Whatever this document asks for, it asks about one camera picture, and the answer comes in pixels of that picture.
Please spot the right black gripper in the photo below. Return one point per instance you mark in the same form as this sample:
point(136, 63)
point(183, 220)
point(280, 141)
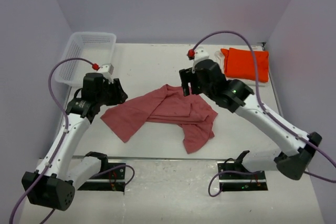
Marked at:
point(186, 75)

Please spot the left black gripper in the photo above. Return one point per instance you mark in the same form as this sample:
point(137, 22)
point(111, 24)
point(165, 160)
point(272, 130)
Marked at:
point(119, 95)

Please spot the pink t shirt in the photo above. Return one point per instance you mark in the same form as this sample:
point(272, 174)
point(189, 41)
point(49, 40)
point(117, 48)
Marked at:
point(164, 105)

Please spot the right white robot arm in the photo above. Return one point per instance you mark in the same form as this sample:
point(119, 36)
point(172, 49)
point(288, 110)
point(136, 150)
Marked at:
point(296, 146)

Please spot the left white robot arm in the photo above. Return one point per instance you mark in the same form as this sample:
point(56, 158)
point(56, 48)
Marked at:
point(53, 184)

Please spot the folded white t shirt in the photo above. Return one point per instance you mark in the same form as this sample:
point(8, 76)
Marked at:
point(219, 58)

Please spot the folded orange t shirt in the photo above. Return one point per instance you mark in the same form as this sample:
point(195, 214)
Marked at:
point(246, 62)

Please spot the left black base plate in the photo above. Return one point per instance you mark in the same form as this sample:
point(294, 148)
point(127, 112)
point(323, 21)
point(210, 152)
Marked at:
point(111, 181)

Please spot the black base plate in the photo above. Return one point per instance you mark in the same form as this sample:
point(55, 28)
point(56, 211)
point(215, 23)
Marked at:
point(230, 182)
point(111, 181)

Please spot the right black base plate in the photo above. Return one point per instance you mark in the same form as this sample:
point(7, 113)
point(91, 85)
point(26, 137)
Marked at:
point(230, 182)

